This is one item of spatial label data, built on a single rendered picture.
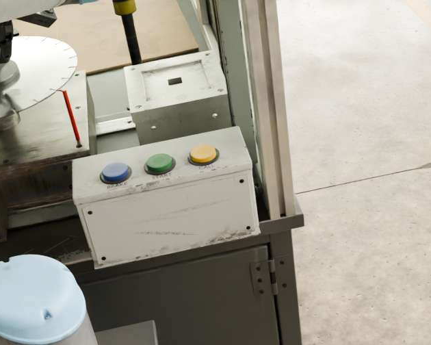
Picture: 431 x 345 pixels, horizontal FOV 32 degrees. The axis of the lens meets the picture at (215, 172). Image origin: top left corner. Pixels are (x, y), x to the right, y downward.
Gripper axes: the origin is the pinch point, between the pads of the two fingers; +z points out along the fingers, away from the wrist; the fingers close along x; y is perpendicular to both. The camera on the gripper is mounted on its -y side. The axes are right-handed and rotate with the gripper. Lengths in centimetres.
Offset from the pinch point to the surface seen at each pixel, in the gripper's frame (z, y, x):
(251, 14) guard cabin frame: -37, -26, 27
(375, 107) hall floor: 96, -155, -26
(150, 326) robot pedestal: -6, -6, 56
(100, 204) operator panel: -9.0, -5.0, 36.5
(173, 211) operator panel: -9.0, -15.8, 40.7
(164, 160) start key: -14.1, -15.6, 34.2
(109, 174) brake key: -11.6, -7.3, 33.2
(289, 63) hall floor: 123, -150, -71
